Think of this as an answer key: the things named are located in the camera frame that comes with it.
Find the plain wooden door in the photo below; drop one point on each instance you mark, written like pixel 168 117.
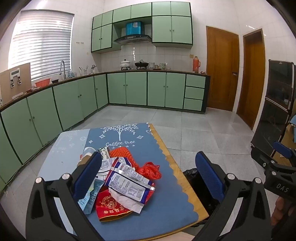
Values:
pixel 251 78

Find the large brown cardboard box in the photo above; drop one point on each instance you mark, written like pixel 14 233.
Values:
pixel 291 136

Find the group of jars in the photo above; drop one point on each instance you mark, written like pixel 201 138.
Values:
pixel 159 66

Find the light blue packet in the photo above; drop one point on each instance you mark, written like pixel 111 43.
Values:
pixel 90 199

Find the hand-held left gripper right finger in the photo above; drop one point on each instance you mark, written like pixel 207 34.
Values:
pixel 208 176

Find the range hood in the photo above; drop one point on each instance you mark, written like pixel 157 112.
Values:
pixel 133 34

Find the dark bowl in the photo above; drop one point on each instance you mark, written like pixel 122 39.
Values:
pixel 55 81

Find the person's right hand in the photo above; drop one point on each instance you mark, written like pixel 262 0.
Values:
pixel 280 209

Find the red packet with gold print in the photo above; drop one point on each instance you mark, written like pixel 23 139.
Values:
pixel 108 205

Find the green upper cabinets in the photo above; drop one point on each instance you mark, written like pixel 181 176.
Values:
pixel 172 30

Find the blue white snack wrapper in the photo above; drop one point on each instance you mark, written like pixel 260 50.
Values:
pixel 130 185

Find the flat cardboard box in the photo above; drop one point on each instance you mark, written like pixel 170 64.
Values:
pixel 13 90

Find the small black white wrapper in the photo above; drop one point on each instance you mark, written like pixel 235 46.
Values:
pixel 104 151

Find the black glass cabinet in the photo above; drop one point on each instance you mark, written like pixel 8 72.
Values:
pixel 270 111

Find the white window blind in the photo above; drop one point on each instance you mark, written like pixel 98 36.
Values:
pixel 39 44

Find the red basin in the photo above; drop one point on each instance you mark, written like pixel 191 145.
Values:
pixel 42 82

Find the blue table mat with tree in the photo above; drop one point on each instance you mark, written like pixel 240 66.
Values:
pixel 171 199

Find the blue cloth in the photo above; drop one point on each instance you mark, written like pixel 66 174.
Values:
pixel 293 121

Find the orange foam fruit net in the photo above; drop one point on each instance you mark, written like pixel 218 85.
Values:
pixel 118 153

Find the green cabinets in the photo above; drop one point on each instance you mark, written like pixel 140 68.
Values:
pixel 172 30
pixel 136 88

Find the green lower cabinets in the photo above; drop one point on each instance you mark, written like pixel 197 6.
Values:
pixel 136 88

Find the utensil holder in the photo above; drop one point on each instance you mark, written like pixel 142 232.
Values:
pixel 83 71

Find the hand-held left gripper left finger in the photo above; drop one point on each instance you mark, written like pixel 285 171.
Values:
pixel 89 172

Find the black wok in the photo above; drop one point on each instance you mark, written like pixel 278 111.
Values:
pixel 141 63

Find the red plastic bag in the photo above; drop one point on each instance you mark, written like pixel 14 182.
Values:
pixel 150 171

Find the white tissue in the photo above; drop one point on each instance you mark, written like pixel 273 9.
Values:
pixel 126 200

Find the white cooking pot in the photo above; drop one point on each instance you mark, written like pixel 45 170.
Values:
pixel 124 64

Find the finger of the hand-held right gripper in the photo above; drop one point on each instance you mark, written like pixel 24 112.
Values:
pixel 282 150
pixel 261 156

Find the gas stove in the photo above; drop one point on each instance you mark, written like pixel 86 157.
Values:
pixel 134 68

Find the red thermos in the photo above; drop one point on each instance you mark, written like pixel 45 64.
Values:
pixel 196 64

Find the light blue table mat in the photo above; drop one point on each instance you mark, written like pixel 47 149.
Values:
pixel 67 153

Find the black trash bin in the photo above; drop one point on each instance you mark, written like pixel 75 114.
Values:
pixel 192 176

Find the metal faucet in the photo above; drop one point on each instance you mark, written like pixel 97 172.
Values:
pixel 62 69

